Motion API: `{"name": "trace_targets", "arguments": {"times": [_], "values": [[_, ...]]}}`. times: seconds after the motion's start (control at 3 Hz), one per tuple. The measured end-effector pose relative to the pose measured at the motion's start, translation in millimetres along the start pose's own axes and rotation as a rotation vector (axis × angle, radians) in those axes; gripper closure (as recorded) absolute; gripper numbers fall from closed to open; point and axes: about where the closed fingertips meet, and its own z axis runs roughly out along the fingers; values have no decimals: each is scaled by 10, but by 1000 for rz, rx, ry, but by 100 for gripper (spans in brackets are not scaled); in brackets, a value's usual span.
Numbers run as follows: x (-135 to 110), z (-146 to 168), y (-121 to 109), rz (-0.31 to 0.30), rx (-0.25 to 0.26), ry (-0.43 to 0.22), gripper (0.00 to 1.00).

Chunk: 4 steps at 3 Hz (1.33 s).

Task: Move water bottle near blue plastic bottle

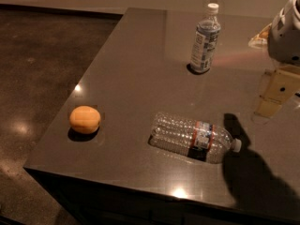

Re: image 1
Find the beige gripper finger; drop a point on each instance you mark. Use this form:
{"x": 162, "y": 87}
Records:
{"x": 278, "y": 86}

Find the clear plastic water bottle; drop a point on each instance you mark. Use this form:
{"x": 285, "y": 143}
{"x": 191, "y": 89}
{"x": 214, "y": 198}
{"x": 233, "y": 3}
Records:
{"x": 192, "y": 138}

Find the blue labelled plastic bottle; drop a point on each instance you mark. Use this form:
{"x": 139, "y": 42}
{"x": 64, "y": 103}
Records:
{"x": 206, "y": 39}

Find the yellow white snack bag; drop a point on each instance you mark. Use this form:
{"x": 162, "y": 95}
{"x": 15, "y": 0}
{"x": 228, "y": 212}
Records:
{"x": 260, "y": 40}

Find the orange fruit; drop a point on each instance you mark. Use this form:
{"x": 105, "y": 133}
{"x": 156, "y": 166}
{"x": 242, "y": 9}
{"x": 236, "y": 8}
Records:
{"x": 85, "y": 119}

